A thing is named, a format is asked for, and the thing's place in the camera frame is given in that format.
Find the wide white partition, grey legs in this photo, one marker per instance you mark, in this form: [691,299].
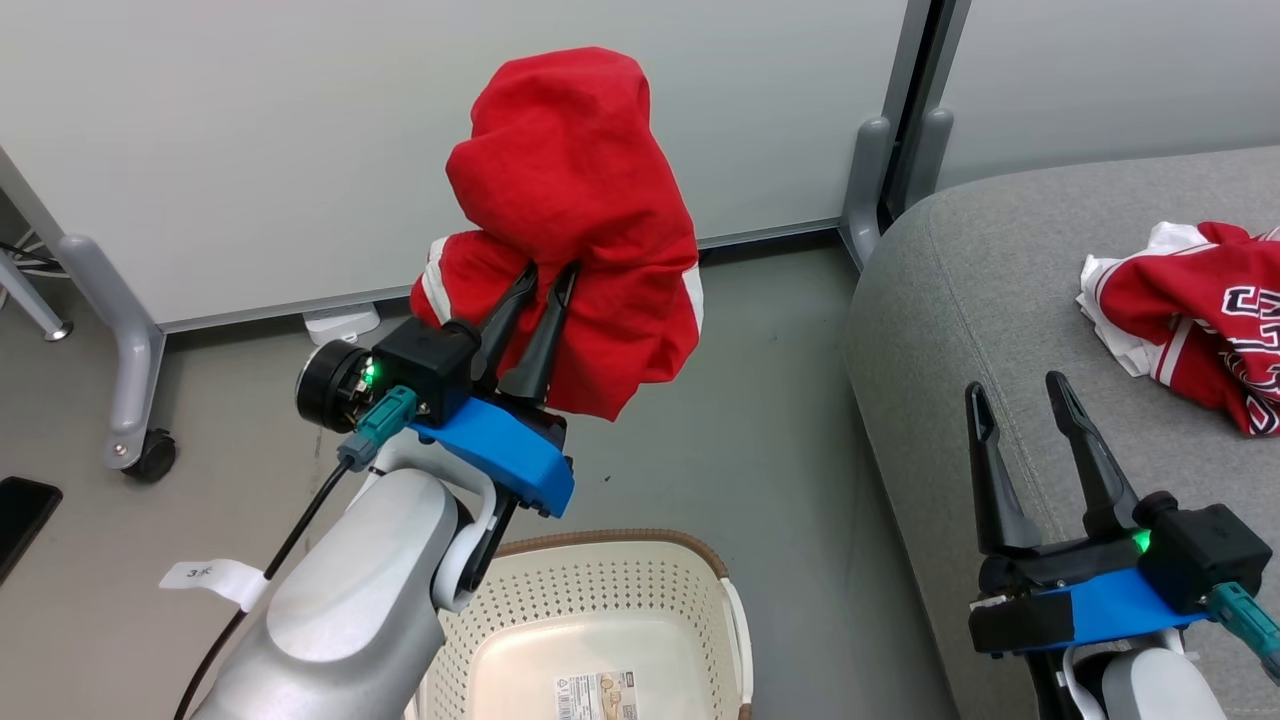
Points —
[250,130]

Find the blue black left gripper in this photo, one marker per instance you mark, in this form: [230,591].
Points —
[505,450]

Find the narrow white partition, grey leg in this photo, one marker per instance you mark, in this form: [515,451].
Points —
[1100,80]

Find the grey fabric sofa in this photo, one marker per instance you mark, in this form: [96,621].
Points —
[1000,280]

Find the black smartphone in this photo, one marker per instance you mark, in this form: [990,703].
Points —
[22,520]

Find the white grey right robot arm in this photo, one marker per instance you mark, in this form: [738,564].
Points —
[1150,690]

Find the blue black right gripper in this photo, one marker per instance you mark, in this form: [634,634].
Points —
[1090,600]

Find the white printed basket sticker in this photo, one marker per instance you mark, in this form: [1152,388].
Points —
[597,697]

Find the beige perforated laundry basket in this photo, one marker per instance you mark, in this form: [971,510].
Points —
[620,600]

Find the grey metal table leg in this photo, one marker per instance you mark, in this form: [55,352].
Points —
[30,300]

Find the black caster wheel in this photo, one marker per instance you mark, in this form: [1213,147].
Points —
[150,457]

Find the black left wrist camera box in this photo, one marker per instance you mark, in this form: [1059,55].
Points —
[425,365]

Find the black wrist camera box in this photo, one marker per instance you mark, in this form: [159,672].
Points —
[1205,550]
[425,365]

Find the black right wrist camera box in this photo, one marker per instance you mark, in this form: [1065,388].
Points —
[1205,550]

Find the white power adapter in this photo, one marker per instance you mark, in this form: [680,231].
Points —
[342,322]

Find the red white lettered jersey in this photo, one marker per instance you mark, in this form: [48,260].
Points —
[1180,300]

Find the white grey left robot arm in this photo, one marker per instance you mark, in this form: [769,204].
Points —
[350,600]

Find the plain red white-striped garment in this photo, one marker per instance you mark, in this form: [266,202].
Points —
[570,180]

